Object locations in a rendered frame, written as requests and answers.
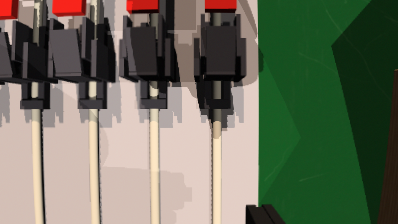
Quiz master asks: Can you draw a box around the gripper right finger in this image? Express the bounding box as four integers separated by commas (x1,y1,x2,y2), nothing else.
259,204,286,224

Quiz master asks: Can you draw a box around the beige flexible cable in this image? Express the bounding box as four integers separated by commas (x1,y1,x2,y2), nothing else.
32,0,45,224

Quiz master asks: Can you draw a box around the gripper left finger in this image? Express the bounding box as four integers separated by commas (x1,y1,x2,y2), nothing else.
245,205,269,224

